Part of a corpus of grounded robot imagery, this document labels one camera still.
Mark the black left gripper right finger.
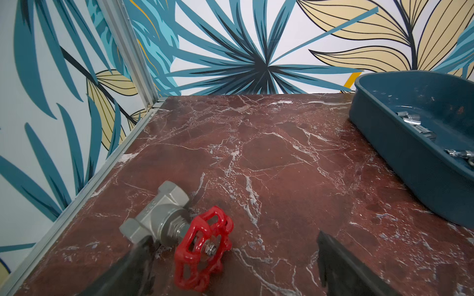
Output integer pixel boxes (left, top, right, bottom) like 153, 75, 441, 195
317, 231, 400, 296

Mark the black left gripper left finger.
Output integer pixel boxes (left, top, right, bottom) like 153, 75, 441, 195
80, 236, 156, 296

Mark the teal plastic storage box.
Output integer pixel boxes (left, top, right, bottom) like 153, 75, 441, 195
349, 71, 474, 228

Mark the grey valve with red handwheel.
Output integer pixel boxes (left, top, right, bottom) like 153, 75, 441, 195
120, 181, 234, 292

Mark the aluminium left corner post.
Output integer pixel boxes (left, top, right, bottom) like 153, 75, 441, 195
98, 0, 159, 108

